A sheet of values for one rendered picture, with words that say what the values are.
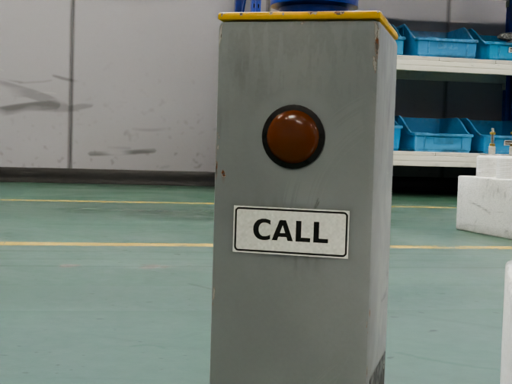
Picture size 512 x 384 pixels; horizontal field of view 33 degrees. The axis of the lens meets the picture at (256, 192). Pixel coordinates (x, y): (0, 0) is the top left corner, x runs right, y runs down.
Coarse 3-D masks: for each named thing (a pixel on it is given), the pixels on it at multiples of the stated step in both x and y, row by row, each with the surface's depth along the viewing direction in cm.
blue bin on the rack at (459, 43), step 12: (408, 36) 506; (420, 36) 540; (432, 36) 541; (444, 36) 542; (456, 36) 527; (468, 36) 510; (408, 48) 507; (420, 48) 491; (432, 48) 492; (444, 48) 493; (456, 48) 494; (468, 48) 496
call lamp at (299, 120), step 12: (276, 120) 37; (288, 120) 36; (300, 120) 36; (312, 120) 36; (276, 132) 37; (288, 132) 36; (300, 132) 36; (312, 132) 36; (276, 144) 37; (288, 144) 36; (300, 144) 36; (312, 144) 36; (276, 156) 37; (288, 156) 36; (300, 156) 36
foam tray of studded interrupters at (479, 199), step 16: (464, 176) 288; (464, 192) 288; (480, 192) 279; (496, 192) 270; (464, 208) 288; (480, 208) 278; (496, 208) 270; (464, 224) 287; (480, 224) 278; (496, 224) 270
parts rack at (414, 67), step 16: (240, 0) 526; (256, 0) 470; (400, 64) 487; (416, 64) 488; (432, 64) 490; (448, 64) 492; (464, 64) 494; (480, 64) 496; (496, 64) 497; (432, 80) 552; (448, 80) 553; (464, 80) 555; (480, 80) 557; (496, 80) 559; (400, 160) 490; (416, 160) 492; (432, 160) 493; (448, 160) 495; (464, 160) 497
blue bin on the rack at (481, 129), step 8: (464, 120) 527; (472, 120) 553; (480, 120) 554; (488, 120) 555; (472, 128) 516; (480, 128) 554; (488, 128) 555; (496, 128) 556; (504, 128) 553; (480, 136) 507; (488, 136) 503; (496, 136) 504; (504, 136) 505; (472, 144) 519; (480, 144) 509; (488, 144) 504; (496, 144) 505; (504, 144) 506; (472, 152) 520; (480, 152) 510; (496, 152) 507; (504, 152) 508
